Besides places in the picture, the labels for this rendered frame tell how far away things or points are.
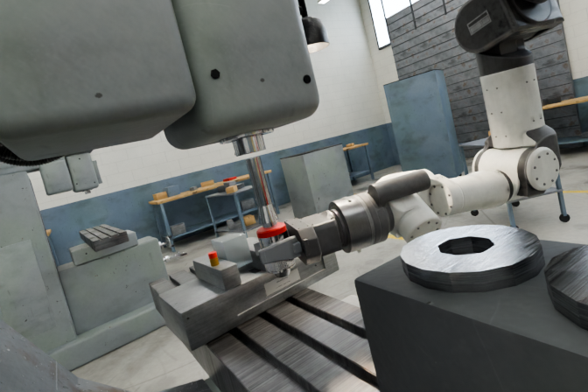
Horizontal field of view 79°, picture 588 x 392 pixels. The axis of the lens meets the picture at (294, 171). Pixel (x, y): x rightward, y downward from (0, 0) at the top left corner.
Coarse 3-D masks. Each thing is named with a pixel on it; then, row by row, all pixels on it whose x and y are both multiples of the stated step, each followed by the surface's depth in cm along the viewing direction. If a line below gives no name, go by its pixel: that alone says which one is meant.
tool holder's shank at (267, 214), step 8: (248, 160) 54; (256, 160) 54; (248, 168) 54; (256, 168) 54; (256, 176) 54; (264, 176) 55; (256, 184) 54; (264, 184) 55; (256, 192) 54; (264, 192) 54; (256, 200) 55; (264, 200) 54; (264, 208) 54; (272, 208) 55; (264, 216) 54; (272, 216) 55; (264, 224) 55; (272, 224) 55
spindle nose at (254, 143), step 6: (246, 138) 52; (252, 138) 53; (258, 138) 53; (234, 144) 53; (240, 144) 53; (246, 144) 52; (252, 144) 53; (258, 144) 53; (264, 144) 54; (234, 150) 54; (240, 150) 53; (246, 150) 53; (252, 150) 53; (258, 150) 53
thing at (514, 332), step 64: (448, 256) 24; (512, 256) 22; (576, 256) 20; (384, 320) 25; (448, 320) 20; (512, 320) 18; (576, 320) 16; (384, 384) 27; (448, 384) 21; (512, 384) 18; (576, 384) 15
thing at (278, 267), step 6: (282, 234) 54; (258, 240) 55; (264, 240) 54; (270, 240) 54; (276, 240) 54; (264, 246) 54; (270, 264) 54; (276, 264) 54; (282, 264) 54; (288, 264) 54; (294, 264) 56; (270, 270) 55; (276, 270) 54; (282, 270) 54
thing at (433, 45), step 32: (448, 0) 768; (416, 32) 848; (448, 32) 785; (416, 64) 868; (448, 64) 803; (544, 64) 653; (480, 96) 761; (544, 96) 665; (480, 128) 778; (576, 128) 637
